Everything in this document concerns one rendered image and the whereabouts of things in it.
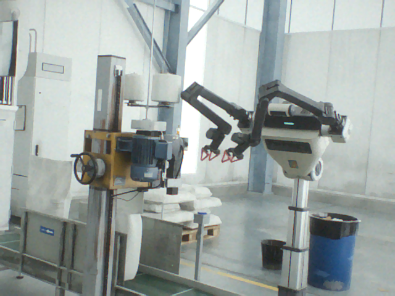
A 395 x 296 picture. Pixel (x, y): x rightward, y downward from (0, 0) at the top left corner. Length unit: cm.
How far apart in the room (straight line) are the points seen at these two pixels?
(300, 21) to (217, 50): 227
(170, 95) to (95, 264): 104
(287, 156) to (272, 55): 871
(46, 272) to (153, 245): 74
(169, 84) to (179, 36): 617
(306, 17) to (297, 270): 904
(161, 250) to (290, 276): 91
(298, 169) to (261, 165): 852
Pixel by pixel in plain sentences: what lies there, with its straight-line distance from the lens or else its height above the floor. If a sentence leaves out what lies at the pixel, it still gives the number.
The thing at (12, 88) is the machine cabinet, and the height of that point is 165.
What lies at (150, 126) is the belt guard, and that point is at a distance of 280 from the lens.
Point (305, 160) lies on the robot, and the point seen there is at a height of 125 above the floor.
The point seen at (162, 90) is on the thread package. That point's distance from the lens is 293.
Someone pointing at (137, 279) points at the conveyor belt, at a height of 38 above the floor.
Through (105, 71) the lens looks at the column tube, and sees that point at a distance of 297.
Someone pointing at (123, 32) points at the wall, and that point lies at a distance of 862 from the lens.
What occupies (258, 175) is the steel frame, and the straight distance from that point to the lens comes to 1184.
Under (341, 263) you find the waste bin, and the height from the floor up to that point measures 26.
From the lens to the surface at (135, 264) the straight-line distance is 348.
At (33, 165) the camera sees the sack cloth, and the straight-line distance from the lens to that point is 421.
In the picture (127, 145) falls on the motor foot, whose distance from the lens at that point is 291.
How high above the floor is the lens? 141
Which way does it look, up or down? 3 degrees down
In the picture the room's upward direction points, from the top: 4 degrees clockwise
